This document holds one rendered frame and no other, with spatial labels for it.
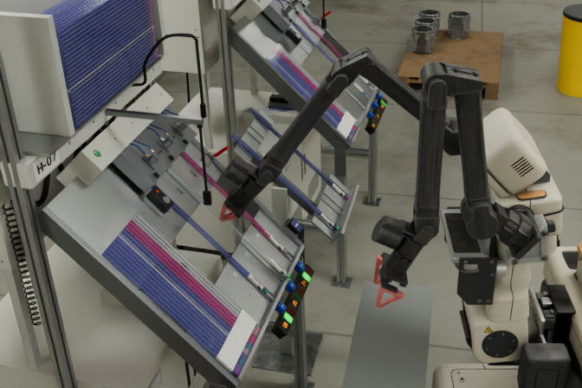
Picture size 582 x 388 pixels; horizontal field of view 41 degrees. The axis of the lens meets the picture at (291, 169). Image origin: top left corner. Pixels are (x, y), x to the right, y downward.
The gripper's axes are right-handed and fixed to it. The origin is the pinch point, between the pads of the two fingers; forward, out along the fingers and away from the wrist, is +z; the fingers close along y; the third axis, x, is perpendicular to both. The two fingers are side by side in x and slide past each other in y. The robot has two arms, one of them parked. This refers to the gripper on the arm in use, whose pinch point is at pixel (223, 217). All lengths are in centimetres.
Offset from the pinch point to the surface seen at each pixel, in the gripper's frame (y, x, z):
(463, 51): -374, 92, 16
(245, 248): 1.3, 12.2, 2.9
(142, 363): 36, 9, 35
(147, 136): 1.8, -34.6, -6.9
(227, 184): -19.6, -4.3, 2.7
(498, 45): -392, 111, 0
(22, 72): 38, -67, -24
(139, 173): 16.5, -29.1, -5.1
